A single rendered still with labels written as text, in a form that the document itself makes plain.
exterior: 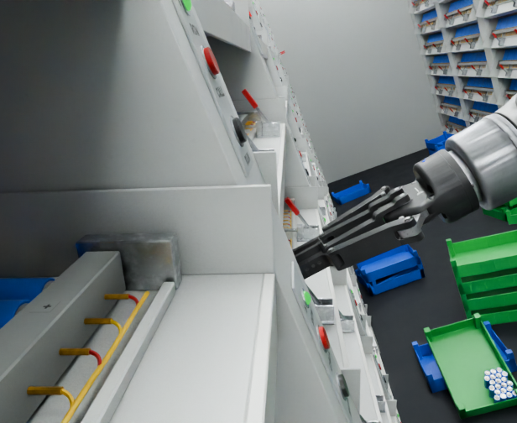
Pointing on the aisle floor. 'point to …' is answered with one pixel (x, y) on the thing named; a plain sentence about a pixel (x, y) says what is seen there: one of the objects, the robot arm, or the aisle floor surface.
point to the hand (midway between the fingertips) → (299, 263)
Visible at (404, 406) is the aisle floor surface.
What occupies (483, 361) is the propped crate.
